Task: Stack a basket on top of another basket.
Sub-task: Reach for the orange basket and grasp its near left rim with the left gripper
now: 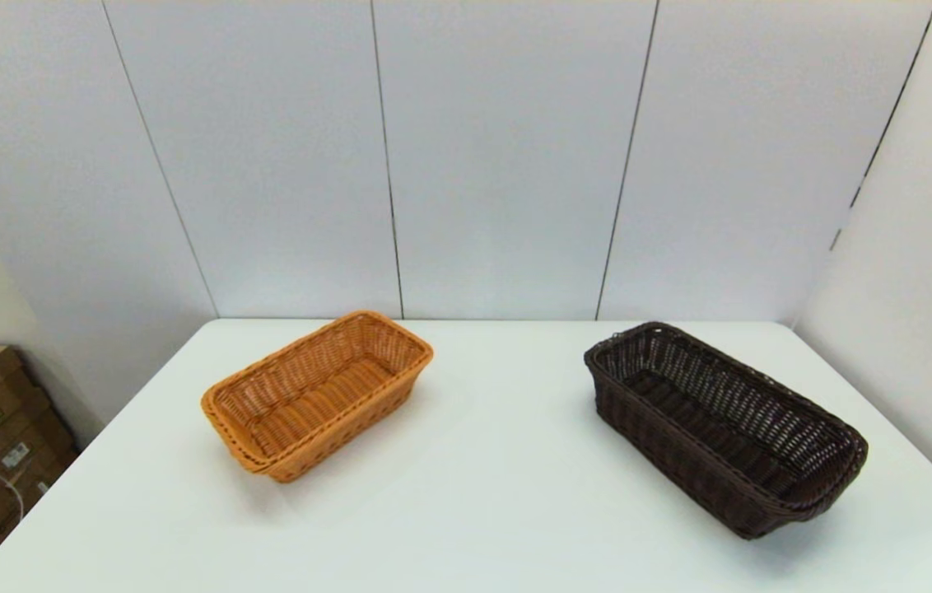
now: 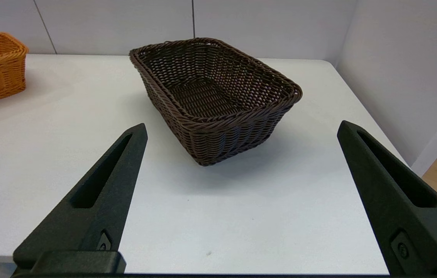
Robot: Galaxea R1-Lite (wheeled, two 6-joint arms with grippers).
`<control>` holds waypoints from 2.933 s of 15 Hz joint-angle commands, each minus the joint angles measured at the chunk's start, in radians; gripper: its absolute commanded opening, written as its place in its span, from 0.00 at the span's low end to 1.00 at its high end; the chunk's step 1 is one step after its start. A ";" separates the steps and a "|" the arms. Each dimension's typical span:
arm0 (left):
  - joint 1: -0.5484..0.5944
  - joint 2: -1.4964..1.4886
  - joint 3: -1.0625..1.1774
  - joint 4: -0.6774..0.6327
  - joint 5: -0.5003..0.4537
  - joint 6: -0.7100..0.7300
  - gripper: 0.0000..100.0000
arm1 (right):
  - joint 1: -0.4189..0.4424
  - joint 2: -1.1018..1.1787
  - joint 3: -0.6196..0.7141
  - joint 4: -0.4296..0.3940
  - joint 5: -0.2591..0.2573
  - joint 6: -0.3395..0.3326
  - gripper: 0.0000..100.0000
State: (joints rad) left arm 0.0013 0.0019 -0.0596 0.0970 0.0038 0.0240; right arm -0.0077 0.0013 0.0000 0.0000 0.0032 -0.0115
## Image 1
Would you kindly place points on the orange wicker basket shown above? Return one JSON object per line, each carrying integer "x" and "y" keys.
{"x": 309, "y": 395}

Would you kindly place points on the dark brown wicker basket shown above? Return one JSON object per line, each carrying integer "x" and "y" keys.
{"x": 721, "y": 428}

